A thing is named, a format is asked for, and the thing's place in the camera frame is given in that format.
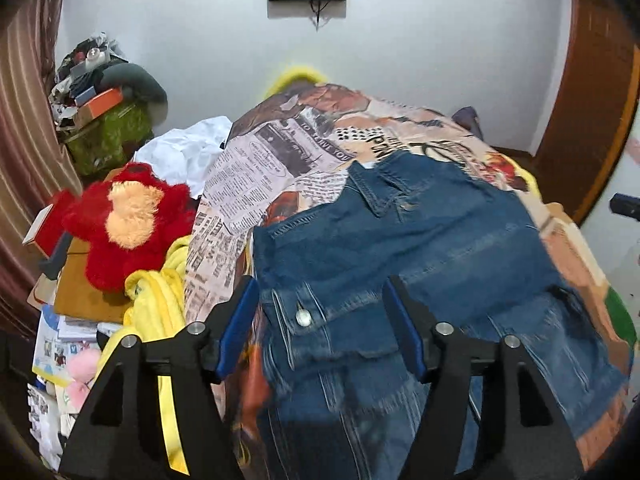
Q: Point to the dark grey pillow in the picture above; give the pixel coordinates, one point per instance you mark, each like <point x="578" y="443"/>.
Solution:
<point x="136" y="82"/>

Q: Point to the colourful picture book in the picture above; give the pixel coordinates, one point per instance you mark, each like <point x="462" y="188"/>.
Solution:
<point x="60" y="338"/>

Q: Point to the striped brown curtain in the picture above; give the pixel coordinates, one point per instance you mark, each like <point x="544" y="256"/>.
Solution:
<point x="34" y="166"/>

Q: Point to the red white box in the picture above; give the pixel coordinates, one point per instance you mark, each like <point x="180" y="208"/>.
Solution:
<point x="37" y="227"/>

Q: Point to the brown cardboard sheet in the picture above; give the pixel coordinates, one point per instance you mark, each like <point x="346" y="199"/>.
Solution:
<point x="85" y="294"/>

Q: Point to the orange box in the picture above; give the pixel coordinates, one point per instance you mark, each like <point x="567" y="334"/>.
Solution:
<point x="98" y="106"/>

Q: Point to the pink plush headband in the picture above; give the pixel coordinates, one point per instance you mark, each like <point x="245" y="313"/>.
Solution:
<point x="82" y="369"/>

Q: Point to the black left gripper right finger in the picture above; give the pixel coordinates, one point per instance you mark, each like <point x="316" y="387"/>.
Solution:
<point x="489" y="413"/>

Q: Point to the yellow fleece blanket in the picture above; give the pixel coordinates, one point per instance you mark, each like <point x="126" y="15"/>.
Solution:
<point x="157" y="313"/>

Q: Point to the white cloth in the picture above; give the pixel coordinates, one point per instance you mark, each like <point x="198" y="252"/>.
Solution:
<point x="182" y="156"/>

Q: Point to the blue denim jacket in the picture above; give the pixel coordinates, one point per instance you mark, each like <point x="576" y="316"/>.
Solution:
<point x="343" y="404"/>

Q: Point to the white papers stack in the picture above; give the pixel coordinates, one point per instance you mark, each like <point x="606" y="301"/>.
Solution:
<point x="51" y="418"/>

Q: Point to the newspaper print bed sheet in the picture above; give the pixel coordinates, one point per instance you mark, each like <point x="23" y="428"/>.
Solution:
<point x="292" y="153"/>

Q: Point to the brown wooden door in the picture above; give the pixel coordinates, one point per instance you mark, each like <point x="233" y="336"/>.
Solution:
<point x="592" y="114"/>

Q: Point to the red plush toy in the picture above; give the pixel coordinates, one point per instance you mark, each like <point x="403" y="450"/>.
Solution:
<point x="129" y="222"/>

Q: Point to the green patterned bag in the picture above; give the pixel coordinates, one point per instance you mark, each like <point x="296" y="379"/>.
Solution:
<point x="110" y="140"/>

